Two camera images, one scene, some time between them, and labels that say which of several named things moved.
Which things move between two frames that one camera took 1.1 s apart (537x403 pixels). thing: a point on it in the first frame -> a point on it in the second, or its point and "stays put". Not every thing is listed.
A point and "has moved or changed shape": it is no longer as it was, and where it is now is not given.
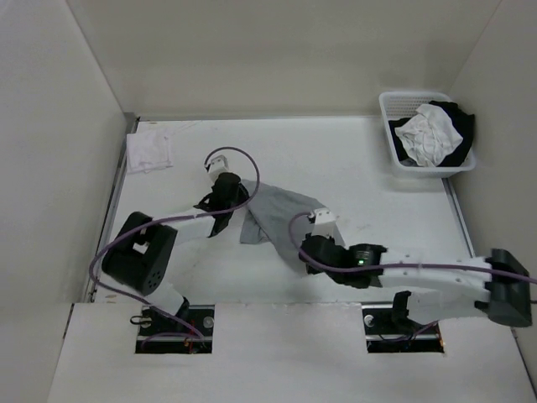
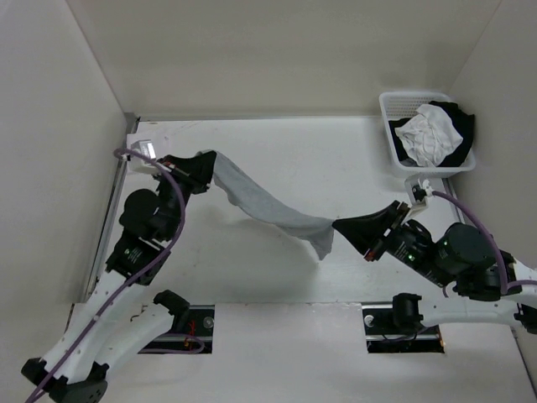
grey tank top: x=268 y=218 has moved or changed shape
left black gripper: x=243 y=194 -> x=201 y=165
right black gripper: x=310 y=268 -> x=367 y=230
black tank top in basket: x=462 y=124 stays put
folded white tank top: x=148 y=151 stays put
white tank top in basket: x=429 y=135 stays put
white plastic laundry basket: x=395 y=105 stays put
